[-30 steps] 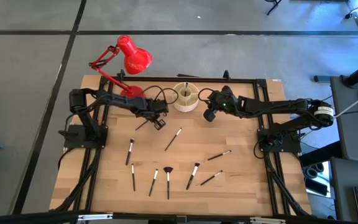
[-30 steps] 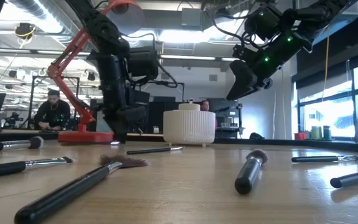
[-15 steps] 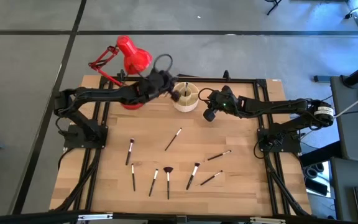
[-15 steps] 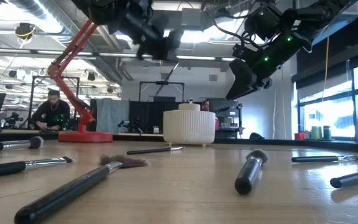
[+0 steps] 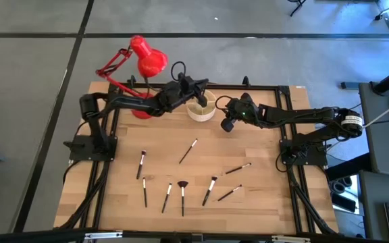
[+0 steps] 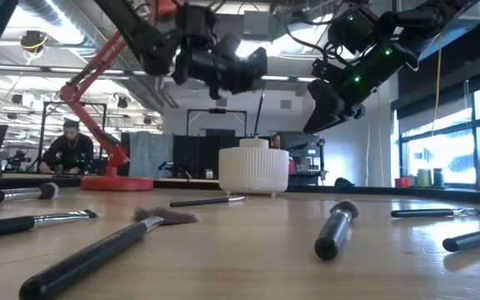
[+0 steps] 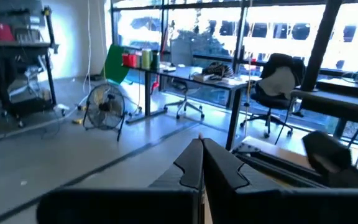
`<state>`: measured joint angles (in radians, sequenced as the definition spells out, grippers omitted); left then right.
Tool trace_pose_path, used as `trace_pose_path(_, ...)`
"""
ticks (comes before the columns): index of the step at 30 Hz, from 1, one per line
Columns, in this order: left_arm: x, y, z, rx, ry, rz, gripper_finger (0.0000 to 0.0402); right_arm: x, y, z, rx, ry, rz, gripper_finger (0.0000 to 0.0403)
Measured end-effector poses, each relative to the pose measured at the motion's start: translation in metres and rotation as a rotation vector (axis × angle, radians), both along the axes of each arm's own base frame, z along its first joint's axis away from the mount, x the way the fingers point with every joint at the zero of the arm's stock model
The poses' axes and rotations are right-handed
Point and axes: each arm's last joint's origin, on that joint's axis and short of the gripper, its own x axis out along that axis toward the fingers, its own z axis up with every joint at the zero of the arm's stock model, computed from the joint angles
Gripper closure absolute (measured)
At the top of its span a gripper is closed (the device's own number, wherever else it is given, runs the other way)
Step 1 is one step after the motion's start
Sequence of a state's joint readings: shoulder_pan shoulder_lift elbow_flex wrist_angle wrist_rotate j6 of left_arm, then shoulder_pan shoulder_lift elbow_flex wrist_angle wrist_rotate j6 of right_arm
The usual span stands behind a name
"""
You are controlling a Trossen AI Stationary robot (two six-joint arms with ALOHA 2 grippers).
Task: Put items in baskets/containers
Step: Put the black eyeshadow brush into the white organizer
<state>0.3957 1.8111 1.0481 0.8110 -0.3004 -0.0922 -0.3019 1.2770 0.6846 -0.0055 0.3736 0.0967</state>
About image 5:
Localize dark round-head makeup brush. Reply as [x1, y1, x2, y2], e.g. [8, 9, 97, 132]
[136, 149, 147, 180]

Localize fan makeup brush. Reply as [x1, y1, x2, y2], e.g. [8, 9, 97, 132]
[176, 180, 189, 217]

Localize long thin makeup brush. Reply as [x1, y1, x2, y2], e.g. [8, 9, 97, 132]
[178, 138, 199, 165]

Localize black left cable bundle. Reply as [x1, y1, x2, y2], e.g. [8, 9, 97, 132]
[59, 160, 111, 230]

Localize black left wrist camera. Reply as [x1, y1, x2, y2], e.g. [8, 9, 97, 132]
[177, 72, 197, 94]

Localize grey side desk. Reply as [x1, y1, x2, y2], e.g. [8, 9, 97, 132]
[359, 82, 389, 179]

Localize black chair base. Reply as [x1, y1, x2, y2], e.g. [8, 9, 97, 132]
[287, 0, 307, 18]

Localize black headphones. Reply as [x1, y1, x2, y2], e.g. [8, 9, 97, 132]
[328, 175, 353, 195]

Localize black aluminium table frame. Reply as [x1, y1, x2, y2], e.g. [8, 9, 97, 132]
[54, 80, 339, 243]

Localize thin light-tip makeup brush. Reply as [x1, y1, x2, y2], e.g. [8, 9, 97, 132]
[224, 162, 253, 176]
[217, 184, 243, 203]

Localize black right cable bundle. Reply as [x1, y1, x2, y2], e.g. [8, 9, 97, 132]
[275, 148, 339, 236]

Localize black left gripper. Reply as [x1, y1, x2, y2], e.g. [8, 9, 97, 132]
[160, 79, 210, 114]

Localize red desk lamp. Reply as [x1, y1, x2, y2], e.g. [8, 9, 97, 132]
[95, 34, 169, 120]

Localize silver frame bracket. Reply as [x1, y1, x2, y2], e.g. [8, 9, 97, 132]
[270, 235, 312, 243]
[84, 230, 124, 241]

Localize large angled makeup brush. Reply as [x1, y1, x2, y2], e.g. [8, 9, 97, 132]
[201, 175, 219, 207]

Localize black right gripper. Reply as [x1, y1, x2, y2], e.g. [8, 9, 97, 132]
[219, 92, 261, 133]

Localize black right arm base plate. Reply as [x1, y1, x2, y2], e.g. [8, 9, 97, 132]
[279, 138, 328, 167]

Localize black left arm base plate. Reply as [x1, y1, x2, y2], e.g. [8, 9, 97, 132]
[63, 134, 118, 162]

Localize white cable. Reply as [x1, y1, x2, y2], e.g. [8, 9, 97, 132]
[362, 95, 389, 129]

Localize thin small makeup brush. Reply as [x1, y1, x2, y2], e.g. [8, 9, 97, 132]
[161, 182, 174, 215]
[142, 177, 148, 209]

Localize black cable bundle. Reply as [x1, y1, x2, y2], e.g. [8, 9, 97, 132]
[275, 148, 339, 236]
[59, 160, 111, 230]

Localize white ribbed round organizer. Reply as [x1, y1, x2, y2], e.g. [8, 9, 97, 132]
[186, 89, 217, 123]

